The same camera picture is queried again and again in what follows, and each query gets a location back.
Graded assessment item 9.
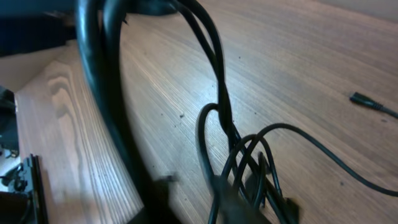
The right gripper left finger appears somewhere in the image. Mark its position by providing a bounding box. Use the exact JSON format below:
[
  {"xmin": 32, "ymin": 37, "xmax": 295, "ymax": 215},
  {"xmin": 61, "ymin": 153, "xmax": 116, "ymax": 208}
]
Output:
[{"xmin": 128, "ymin": 175, "xmax": 180, "ymax": 224}]

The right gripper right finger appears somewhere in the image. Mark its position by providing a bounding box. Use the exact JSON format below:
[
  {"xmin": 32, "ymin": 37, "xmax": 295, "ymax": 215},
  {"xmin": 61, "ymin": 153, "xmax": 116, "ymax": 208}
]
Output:
[{"xmin": 214, "ymin": 176, "xmax": 271, "ymax": 224}]

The black USB cable with free end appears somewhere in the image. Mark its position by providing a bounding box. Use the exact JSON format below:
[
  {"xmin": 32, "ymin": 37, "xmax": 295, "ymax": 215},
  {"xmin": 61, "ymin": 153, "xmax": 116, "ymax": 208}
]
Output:
[{"xmin": 233, "ymin": 123, "xmax": 398, "ymax": 197}]

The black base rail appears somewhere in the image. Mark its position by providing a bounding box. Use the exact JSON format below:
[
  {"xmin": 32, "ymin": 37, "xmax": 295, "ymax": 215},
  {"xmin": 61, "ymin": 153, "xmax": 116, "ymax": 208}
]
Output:
[{"xmin": 0, "ymin": 154, "xmax": 49, "ymax": 224}]

